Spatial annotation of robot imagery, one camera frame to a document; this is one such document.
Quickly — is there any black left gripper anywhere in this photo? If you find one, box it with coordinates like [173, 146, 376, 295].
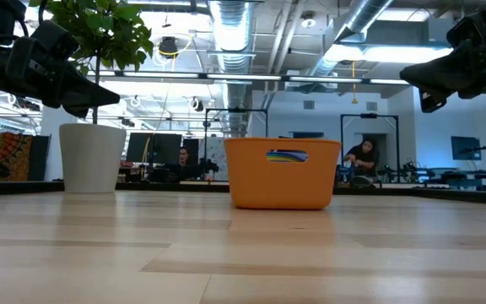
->
[6, 35, 121, 119]

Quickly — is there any yellow measuring cup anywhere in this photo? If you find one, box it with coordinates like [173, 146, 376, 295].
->
[267, 156, 309, 164]

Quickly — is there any orange plastic basket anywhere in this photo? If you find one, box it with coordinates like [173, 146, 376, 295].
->
[224, 137, 343, 211]

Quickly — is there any white plant pot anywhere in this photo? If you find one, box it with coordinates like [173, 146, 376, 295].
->
[58, 122, 127, 194]

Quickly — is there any green leafy plant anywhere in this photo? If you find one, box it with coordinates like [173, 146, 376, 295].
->
[30, 0, 155, 126]

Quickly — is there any orange patterned tapestry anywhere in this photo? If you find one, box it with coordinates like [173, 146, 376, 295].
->
[0, 132, 34, 182]

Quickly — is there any wide black monitor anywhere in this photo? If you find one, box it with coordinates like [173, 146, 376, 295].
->
[126, 132, 183, 166]

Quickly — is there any person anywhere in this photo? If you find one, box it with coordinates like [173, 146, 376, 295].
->
[343, 137, 381, 178]
[176, 145, 192, 168]

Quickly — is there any round black ceiling device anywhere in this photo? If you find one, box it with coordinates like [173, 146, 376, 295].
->
[157, 35, 180, 59]

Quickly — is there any white board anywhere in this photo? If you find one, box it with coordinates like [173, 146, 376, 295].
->
[202, 137, 229, 182]

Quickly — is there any long white light bar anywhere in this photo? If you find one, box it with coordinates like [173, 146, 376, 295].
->
[86, 70, 413, 85]

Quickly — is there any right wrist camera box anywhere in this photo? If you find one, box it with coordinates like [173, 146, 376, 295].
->
[445, 15, 481, 48]

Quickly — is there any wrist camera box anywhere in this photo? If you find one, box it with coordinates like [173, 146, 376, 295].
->
[30, 19, 80, 58]
[445, 15, 481, 48]

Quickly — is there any dark wall screen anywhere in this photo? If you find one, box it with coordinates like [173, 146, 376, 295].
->
[450, 135, 482, 161]

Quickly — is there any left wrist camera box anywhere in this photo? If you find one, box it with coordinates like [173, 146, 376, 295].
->
[30, 19, 80, 58]

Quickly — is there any black rig frame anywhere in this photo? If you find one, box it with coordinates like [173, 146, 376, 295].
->
[340, 112, 400, 170]
[204, 107, 269, 170]

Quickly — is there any black aluminium table frame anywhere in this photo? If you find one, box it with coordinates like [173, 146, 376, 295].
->
[0, 180, 486, 207]

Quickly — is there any ribbed silver air duct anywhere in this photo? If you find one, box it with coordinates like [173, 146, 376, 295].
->
[208, 0, 253, 137]

